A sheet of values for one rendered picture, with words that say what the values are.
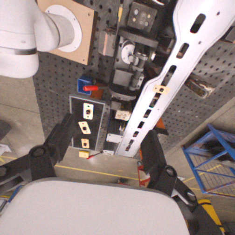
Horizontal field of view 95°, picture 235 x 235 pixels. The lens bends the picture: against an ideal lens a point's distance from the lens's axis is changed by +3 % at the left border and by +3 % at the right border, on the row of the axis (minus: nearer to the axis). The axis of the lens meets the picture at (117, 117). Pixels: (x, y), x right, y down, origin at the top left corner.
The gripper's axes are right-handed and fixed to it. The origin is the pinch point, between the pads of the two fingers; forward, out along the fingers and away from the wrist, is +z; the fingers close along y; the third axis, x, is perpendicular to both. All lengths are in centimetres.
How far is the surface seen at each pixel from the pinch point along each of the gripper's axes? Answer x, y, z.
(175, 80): -5, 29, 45
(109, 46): 2.1, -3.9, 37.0
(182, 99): -26, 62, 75
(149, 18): 11.9, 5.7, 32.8
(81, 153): -58, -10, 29
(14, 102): -138, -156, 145
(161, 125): -40, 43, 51
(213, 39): 13, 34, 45
